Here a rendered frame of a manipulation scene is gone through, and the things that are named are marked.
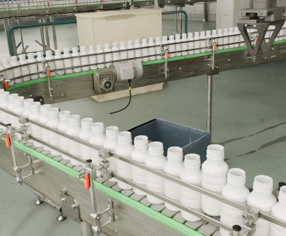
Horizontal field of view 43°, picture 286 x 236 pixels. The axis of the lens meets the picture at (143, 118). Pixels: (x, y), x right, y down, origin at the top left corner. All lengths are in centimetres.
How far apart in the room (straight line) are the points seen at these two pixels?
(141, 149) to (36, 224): 187
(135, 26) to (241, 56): 227
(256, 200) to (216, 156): 12
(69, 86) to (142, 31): 290
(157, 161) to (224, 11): 620
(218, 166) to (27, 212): 222
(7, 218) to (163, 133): 155
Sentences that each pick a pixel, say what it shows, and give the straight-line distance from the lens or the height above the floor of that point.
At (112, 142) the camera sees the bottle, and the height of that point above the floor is 113.
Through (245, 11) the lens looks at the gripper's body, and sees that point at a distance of 83.
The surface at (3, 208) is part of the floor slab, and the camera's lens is 302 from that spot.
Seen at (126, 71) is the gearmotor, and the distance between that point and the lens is 248.
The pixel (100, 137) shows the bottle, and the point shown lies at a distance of 109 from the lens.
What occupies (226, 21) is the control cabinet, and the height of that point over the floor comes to 82.
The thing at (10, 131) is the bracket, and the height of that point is 109.
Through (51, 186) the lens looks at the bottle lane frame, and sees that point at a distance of 136.
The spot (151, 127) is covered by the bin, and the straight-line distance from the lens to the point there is 172.
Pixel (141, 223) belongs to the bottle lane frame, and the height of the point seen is 94.
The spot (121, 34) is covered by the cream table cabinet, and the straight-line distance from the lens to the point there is 513.
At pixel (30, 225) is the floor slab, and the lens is 276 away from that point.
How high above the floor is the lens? 156
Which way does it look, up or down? 20 degrees down
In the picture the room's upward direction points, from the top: 3 degrees counter-clockwise
